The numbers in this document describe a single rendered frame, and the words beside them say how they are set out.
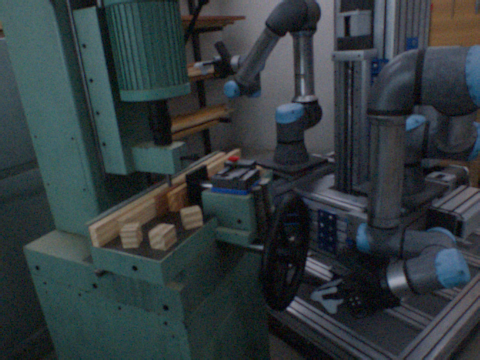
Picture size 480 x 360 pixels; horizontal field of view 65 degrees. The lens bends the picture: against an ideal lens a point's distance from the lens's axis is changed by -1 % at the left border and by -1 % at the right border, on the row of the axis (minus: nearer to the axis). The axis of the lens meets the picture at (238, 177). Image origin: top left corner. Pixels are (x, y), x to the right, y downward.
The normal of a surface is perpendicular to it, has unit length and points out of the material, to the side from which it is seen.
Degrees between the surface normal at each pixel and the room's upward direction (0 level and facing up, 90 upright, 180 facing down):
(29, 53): 90
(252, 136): 90
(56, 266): 90
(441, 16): 90
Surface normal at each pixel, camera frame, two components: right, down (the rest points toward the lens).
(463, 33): -0.58, 0.32
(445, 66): -0.48, -0.14
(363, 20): 0.63, 0.21
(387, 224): -0.08, 0.29
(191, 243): 0.88, 0.08
